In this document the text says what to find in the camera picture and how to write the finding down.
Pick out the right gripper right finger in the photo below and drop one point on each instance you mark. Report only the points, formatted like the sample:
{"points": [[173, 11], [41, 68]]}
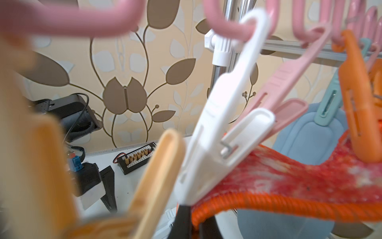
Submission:
{"points": [[209, 229]]}

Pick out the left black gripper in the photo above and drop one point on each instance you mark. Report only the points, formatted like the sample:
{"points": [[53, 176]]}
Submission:
{"points": [[89, 176]]}

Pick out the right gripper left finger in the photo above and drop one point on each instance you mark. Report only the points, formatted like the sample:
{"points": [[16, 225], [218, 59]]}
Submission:
{"points": [[182, 226]]}

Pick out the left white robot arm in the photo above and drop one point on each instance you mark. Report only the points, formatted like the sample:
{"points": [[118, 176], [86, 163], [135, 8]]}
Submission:
{"points": [[77, 121]]}

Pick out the black connector board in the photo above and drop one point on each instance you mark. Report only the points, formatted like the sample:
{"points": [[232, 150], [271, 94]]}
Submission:
{"points": [[131, 161]]}

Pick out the grey blue insole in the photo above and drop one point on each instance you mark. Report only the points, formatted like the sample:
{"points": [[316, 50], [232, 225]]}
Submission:
{"points": [[264, 225], [307, 142]]}

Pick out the white clothes peg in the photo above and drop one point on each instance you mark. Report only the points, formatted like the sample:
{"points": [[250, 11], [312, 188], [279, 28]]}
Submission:
{"points": [[215, 150]]}

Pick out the pink clothes peg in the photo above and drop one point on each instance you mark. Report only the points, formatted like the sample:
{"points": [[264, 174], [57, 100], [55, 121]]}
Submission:
{"points": [[277, 87]]}

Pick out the metal clothes rack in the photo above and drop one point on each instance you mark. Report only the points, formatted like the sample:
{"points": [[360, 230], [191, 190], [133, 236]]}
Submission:
{"points": [[361, 21]]}

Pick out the teal clothes peg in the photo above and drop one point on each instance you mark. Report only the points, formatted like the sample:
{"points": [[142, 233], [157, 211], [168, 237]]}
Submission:
{"points": [[331, 102]]}

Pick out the orange clothes peg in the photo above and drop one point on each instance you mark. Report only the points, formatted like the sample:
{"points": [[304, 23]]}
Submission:
{"points": [[363, 116]]}

